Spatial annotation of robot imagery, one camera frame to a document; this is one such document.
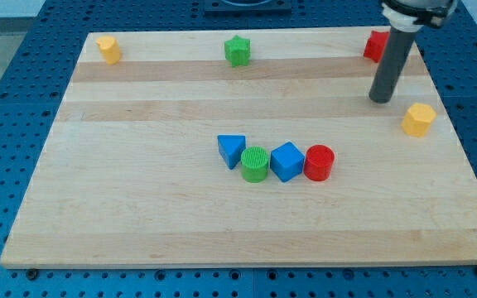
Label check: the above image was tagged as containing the yellow heart block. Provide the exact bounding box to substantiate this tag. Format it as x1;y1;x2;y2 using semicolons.
95;36;122;65

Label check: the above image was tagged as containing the blue triangle block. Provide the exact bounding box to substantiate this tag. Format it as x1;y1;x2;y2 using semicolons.
217;135;246;170

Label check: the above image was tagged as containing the red block at back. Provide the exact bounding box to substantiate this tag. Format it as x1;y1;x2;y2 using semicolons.
363;31;389;63

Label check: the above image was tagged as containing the green star block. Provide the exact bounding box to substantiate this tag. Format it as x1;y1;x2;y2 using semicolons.
224;35;251;67

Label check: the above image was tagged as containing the blue cube block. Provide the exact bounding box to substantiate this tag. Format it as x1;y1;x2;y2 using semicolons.
270;142;305;182

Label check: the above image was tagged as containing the yellow hexagon block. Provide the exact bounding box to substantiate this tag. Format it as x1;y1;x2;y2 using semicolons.
401;103;436;137

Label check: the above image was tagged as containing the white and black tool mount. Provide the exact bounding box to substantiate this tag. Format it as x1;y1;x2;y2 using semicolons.
381;0;458;32

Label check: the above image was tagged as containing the wooden board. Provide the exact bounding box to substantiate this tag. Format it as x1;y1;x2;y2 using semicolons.
0;26;477;269

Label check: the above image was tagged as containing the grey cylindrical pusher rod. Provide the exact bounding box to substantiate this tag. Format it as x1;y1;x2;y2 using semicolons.
369;27;417;103

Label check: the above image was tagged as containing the green cylinder block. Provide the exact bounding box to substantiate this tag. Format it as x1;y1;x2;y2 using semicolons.
240;147;269;183

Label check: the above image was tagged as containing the red cylinder block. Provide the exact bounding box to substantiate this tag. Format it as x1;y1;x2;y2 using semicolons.
303;144;335;181

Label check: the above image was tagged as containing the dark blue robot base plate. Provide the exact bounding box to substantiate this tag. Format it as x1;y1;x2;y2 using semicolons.
201;0;292;15

